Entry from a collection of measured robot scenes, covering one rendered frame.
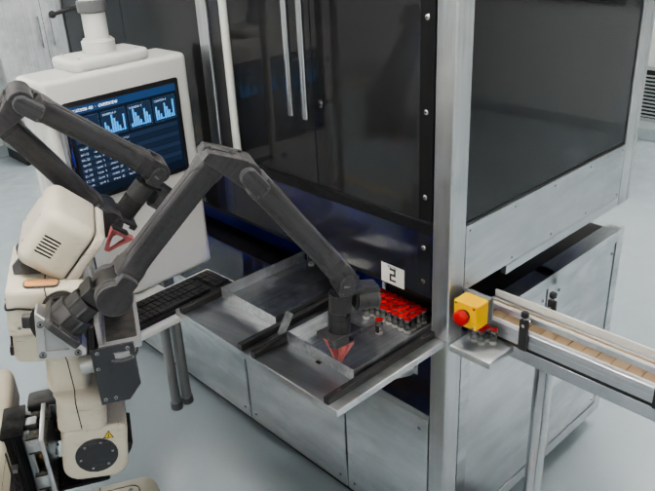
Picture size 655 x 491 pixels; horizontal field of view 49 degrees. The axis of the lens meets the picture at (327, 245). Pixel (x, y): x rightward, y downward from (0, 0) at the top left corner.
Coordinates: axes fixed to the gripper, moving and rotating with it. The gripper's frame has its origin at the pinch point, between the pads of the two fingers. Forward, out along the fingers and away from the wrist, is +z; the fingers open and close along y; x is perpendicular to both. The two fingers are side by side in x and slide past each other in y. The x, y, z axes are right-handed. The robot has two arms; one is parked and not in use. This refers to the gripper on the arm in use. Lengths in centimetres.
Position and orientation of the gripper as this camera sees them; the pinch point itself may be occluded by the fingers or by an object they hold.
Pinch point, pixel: (337, 360)
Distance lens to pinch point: 188.1
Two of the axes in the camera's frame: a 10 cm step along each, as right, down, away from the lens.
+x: -6.9, -2.9, 6.6
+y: 7.2, -2.5, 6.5
